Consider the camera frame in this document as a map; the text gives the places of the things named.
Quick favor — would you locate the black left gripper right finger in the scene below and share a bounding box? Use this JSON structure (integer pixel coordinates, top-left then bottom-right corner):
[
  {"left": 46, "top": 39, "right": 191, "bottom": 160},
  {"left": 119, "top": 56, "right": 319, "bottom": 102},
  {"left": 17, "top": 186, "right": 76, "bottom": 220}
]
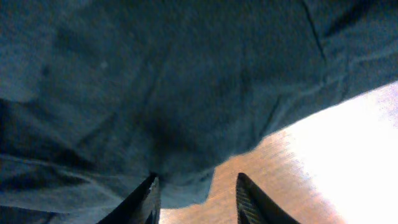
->
[{"left": 236, "top": 172, "right": 299, "bottom": 224}]

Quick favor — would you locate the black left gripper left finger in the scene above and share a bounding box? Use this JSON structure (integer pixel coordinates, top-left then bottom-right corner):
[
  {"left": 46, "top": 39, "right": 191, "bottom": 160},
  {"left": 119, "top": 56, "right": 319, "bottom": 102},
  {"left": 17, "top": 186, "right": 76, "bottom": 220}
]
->
[{"left": 98, "top": 174, "right": 161, "bottom": 224}]

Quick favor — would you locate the dark green Nike t-shirt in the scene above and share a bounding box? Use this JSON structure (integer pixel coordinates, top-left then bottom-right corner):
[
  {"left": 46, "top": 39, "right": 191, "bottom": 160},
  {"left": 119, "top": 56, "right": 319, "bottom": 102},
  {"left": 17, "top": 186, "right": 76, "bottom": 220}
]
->
[{"left": 1, "top": 0, "right": 397, "bottom": 223}]

